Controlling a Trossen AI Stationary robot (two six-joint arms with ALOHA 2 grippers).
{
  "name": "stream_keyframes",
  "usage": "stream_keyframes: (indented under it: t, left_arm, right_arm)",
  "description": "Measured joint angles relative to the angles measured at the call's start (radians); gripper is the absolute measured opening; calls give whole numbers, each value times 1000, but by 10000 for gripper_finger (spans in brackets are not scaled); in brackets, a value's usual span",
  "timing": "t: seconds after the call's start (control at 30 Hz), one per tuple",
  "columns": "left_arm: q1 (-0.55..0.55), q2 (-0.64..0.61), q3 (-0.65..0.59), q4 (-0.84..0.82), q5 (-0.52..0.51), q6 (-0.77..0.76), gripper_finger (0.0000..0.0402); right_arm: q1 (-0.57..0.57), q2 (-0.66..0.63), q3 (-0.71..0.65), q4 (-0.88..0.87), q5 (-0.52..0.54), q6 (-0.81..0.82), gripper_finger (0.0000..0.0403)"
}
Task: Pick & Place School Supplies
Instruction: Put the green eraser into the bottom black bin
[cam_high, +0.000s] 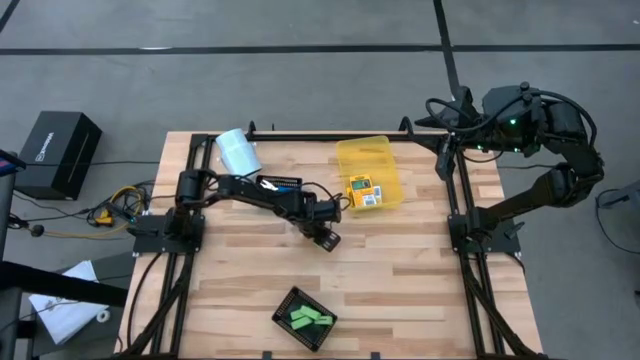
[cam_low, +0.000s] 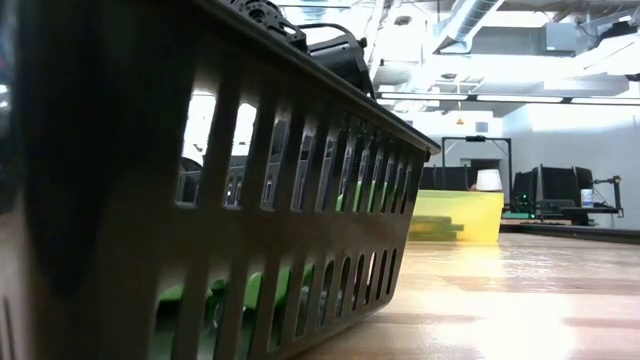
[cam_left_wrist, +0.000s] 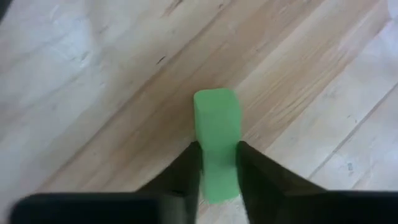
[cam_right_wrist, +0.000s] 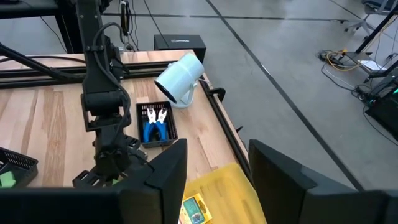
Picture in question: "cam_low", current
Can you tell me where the green rectangular eraser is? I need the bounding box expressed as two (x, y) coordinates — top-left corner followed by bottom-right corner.
(157, 277), (229, 307)
(242, 267), (317, 321)
(334, 179), (397, 214)

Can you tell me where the yellow packaged calculator card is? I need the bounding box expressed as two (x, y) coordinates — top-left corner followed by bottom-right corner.
(409, 222), (465, 234)

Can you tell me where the yellow translucent plastic bin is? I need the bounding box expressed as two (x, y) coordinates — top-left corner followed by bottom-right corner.
(408, 189), (505, 245)

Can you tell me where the black flat panel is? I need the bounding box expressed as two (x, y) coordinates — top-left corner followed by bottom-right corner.
(419, 166), (474, 191)

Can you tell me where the long ceiling light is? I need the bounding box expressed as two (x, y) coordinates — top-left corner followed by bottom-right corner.
(379, 92), (470, 102)
(569, 96), (640, 107)
(474, 94), (565, 104)

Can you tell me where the white tapered bucket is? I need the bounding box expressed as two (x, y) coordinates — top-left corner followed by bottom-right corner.
(473, 168), (504, 193)

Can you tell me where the large black slotted basket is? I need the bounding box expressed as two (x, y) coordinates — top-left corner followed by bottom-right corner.
(0, 0), (442, 360)

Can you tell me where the black monitor group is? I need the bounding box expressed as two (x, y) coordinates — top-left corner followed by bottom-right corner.
(512, 164), (596, 224)

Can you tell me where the black jointed stand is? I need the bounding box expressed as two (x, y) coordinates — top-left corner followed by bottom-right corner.
(593, 174), (625, 218)

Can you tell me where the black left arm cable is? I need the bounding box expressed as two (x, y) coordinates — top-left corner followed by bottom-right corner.
(297, 21), (369, 51)

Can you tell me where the black gantry frame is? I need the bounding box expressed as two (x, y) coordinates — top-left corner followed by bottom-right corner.
(441, 134), (514, 191)

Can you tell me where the ribbed ceiling duct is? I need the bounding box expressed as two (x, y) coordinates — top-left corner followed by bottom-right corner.
(433, 0), (506, 54)

